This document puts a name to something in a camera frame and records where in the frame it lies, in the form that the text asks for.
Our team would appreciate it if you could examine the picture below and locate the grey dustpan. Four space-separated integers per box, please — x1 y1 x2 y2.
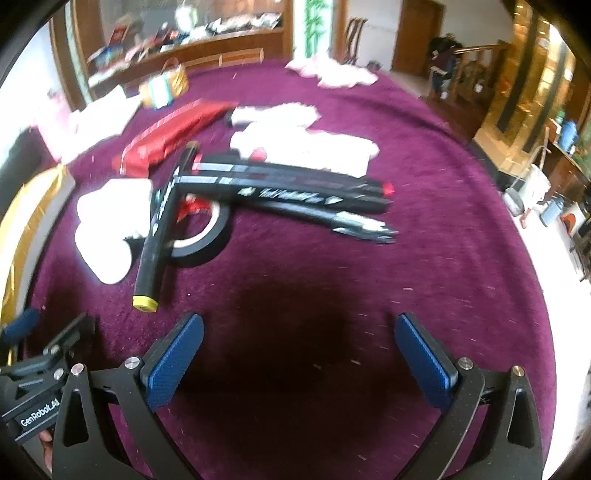
502 143 550 219

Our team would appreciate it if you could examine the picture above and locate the wooden mirror cabinet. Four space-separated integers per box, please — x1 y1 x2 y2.
48 0 294 112

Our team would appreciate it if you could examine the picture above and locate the wooden railing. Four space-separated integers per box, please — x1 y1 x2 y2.
427 42 511 139

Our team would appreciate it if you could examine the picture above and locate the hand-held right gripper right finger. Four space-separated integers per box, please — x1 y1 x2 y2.
394 313 543 480

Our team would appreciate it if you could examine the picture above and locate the white jug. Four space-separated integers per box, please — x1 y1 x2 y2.
175 4 200 29

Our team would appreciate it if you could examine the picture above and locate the red plastic packet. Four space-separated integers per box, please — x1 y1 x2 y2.
113 99 238 178

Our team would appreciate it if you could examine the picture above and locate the bamboo painted panel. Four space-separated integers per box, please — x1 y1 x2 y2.
302 0 332 55

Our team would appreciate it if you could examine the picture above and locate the white red floral tube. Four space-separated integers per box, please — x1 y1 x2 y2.
229 124 380 177

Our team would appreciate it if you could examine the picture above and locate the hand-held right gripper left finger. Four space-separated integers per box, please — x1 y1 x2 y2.
52 313 205 480

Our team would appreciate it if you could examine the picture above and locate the white charger plug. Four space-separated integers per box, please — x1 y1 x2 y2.
75 179 154 284

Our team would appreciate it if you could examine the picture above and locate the black marker yellow cap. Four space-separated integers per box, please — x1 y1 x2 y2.
132 141 201 313

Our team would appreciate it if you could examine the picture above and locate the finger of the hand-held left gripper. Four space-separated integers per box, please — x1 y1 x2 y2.
0 307 41 348
0 314 96 393

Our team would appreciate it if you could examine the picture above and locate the white bucket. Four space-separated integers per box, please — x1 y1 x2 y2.
522 164 553 209

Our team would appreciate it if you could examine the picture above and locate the yellow lined white box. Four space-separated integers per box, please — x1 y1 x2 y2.
0 165 77 319

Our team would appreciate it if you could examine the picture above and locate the golden pillar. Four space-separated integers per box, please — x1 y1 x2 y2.
473 0 578 172

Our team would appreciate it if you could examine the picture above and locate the pile of assorted clutter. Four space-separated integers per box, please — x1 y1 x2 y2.
88 9 282 77

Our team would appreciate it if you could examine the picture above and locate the wooden chair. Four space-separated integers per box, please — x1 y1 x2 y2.
341 17 369 66

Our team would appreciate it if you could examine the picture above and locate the pink cloth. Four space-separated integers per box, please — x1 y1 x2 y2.
285 53 379 89

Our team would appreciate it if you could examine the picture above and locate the pink fluffy pouch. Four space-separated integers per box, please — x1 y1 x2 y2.
226 104 321 130

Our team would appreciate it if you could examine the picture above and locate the brown wooden door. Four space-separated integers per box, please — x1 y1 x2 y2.
392 0 446 77

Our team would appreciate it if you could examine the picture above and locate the yellow tape roll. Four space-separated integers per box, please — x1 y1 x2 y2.
139 58 191 110

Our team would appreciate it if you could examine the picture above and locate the black tape roll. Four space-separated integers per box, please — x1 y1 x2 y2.
168 200 232 267

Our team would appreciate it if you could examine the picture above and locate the white notebook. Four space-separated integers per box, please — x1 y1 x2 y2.
71 85 141 139

